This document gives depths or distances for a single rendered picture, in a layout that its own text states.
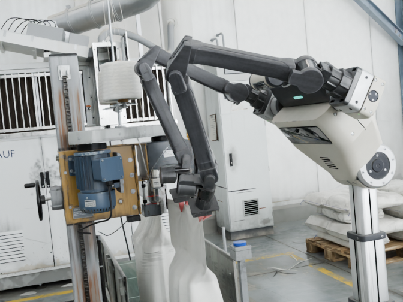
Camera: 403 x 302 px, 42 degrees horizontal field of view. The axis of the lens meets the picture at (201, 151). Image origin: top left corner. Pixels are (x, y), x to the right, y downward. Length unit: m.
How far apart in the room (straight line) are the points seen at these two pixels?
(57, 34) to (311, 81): 3.53
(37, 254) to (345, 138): 3.83
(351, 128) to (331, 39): 5.76
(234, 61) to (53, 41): 3.35
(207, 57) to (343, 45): 6.13
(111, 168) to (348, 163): 0.89
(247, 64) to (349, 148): 0.48
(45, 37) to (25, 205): 1.53
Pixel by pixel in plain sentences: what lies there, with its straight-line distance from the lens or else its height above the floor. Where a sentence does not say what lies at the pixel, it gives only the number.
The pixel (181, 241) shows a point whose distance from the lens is 2.26.
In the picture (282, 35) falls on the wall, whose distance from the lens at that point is 7.14.
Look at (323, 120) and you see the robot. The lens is 1.71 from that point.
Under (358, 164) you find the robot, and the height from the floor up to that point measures 1.21.
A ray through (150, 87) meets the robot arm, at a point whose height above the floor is 1.56.
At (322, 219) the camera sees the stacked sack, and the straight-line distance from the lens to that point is 5.21.
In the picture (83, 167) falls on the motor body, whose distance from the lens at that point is 2.13.
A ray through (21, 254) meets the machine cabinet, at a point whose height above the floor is 0.36.
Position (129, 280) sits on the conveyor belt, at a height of 0.38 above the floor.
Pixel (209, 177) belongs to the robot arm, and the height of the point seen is 1.23.
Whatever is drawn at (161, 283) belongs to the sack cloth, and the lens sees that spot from 2.71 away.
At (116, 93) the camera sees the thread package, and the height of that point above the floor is 1.55.
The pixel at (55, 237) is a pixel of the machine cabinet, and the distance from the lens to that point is 5.09.
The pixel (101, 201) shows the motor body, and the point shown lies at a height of 1.13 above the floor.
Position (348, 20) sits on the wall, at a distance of 7.66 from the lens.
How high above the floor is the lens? 1.40
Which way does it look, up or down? 3 degrees down
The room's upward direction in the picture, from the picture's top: 5 degrees counter-clockwise
